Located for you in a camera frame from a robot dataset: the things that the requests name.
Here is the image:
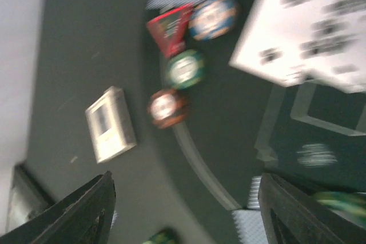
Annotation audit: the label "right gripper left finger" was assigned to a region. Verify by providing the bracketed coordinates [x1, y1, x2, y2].
[1, 171, 116, 243]

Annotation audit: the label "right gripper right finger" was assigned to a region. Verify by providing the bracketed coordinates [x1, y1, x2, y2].
[258, 173, 365, 243]

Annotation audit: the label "cards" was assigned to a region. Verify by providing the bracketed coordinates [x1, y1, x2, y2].
[246, 176, 262, 210]

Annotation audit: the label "white playing card box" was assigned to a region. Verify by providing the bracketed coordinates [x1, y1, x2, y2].
[85, 86, 137, 163]

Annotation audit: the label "brown chips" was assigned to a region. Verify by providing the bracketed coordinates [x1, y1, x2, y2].
[147, 88, 189, 129]

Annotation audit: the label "face-up white card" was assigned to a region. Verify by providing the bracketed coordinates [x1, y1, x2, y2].
[229, 0, 324, 87]
[300, 0, 365, 93]

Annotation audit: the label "green poker chips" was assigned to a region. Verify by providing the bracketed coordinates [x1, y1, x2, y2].
[165, 49, 206, 90]

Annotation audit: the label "red triangular marker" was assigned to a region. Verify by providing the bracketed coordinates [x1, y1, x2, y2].
[146, 3, 193, 58]

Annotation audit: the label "blue chips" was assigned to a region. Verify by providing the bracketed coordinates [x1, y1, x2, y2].
[188, 0, 238, 41]

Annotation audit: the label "green poker chip stack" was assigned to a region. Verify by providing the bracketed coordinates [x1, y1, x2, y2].
[143, 228, 179, 244]

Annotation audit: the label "round black poker mat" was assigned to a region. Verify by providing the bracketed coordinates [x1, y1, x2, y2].
[149, 0, 365, 243]

